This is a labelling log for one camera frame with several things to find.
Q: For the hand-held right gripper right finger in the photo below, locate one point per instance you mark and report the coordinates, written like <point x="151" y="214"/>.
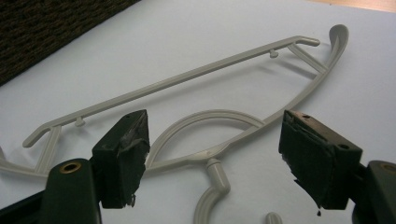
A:
<point x="314" y="168"/>

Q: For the grey plastic clothes hanger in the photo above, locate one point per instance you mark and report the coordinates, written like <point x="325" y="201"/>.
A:
<point x="218" y="179"/>

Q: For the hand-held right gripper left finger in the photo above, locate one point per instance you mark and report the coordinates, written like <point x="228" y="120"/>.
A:
<point x="120" y="161"/>

